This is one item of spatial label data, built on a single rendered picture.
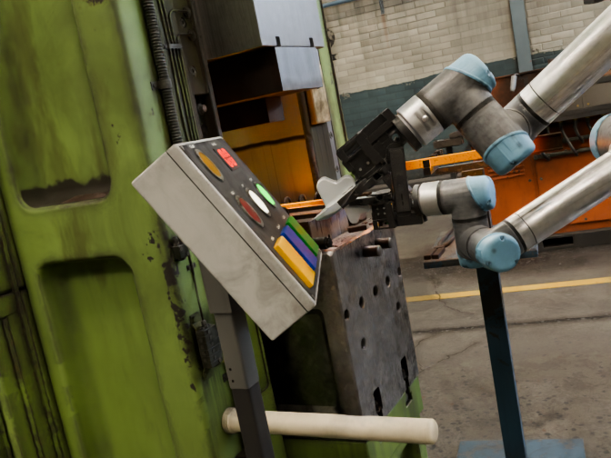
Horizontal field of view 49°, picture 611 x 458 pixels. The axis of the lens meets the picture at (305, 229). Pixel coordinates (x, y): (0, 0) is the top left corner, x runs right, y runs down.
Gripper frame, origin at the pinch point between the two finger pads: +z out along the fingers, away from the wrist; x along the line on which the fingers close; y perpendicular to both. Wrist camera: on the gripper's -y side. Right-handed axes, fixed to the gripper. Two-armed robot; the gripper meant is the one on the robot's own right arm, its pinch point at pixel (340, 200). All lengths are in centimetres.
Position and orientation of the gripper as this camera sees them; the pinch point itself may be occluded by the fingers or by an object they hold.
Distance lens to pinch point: 159.6
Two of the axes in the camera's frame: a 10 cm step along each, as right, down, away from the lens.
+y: 1.9, 9.7, 1.5
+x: 4.6, -2.2, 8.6
